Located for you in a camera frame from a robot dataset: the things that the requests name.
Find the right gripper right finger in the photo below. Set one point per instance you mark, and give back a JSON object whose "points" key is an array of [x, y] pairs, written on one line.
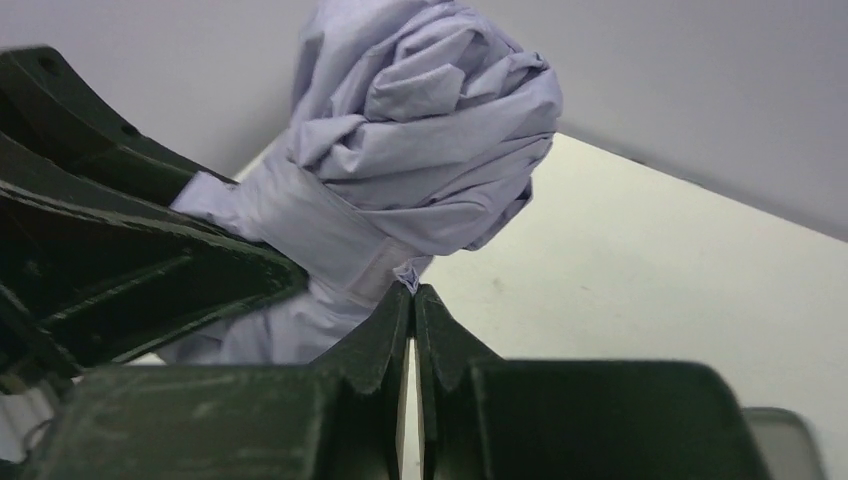
{"points": [[487, 417]]}

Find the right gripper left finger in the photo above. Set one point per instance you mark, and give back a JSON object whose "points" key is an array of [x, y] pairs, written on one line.
{"points": [[334, 418]]}

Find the lilac folding umbrella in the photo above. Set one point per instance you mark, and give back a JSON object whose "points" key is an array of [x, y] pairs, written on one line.
{"points": [[414, 132]]}

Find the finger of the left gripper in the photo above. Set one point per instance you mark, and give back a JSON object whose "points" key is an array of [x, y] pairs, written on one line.
{"points": [[49, 109], [90, 277]]}

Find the black umbrella case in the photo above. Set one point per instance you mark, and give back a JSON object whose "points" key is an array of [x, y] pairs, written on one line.
{"points": [[786, 443]]}

